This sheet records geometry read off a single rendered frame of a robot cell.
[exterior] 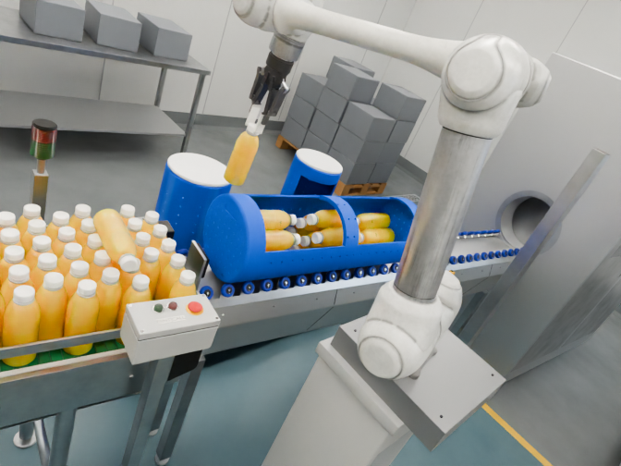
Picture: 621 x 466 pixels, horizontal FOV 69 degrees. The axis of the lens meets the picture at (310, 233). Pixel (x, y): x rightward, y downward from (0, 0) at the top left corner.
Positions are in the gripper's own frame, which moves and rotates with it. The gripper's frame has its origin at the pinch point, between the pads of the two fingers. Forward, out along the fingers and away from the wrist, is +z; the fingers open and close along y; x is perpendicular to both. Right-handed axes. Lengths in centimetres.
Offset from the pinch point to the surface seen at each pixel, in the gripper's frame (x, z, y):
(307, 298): -25, 54, -33
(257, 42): -264, 68, 308
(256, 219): 4.7, 22.4, -19.9
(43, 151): 47, 29, 27
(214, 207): 5.9, 30.8, -2.9
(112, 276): 47, 33, -21
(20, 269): 64, 34, -13
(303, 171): -88, 51, 42
